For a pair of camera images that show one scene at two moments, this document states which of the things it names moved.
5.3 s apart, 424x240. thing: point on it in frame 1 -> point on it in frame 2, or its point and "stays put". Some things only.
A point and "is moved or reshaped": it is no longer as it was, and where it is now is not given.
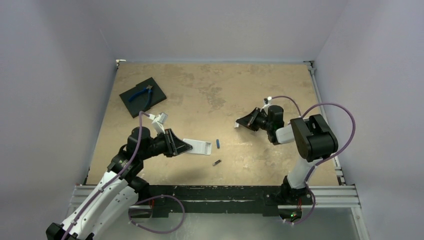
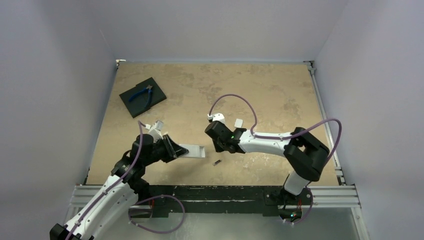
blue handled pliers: (148, 88) stays put
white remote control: (200, 147) is moved or reshaped
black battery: (216, 162) stays put
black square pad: (138, 104) stays put
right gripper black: (257, 117) -> (211, 129)
